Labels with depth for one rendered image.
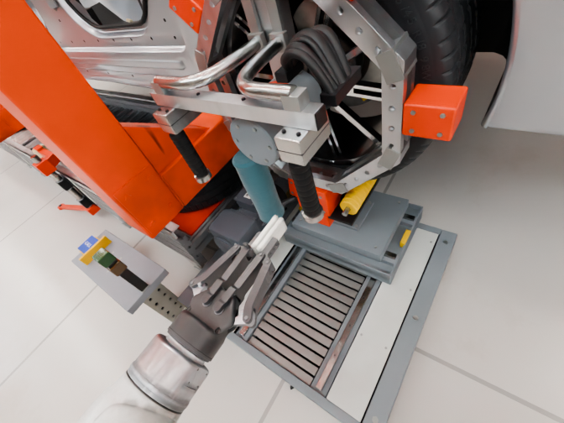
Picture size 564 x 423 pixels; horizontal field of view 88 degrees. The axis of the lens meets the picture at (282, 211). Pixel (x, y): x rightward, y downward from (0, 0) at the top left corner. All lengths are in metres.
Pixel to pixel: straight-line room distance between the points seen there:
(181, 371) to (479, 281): 1.20
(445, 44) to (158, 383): 0.67
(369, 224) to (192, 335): 0.94
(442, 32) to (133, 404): 0.70
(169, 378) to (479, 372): 1.05
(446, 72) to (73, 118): 0.84
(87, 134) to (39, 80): 0.15
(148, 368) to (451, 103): 0.60
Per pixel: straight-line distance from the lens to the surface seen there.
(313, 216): 0.58
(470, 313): 1.34
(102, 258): 0.97
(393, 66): 0.58
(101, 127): 0.95
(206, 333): 0.43
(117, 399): 0.44
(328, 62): 0.51
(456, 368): 1.27
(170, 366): 0.42
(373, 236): 1.20
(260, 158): 0.68
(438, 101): 0.62
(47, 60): 0.91
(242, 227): 1.11
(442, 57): 0.66
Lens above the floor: 1.21
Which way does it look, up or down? 47 degrees down
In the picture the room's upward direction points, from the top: 22 degrees counter-clockwise
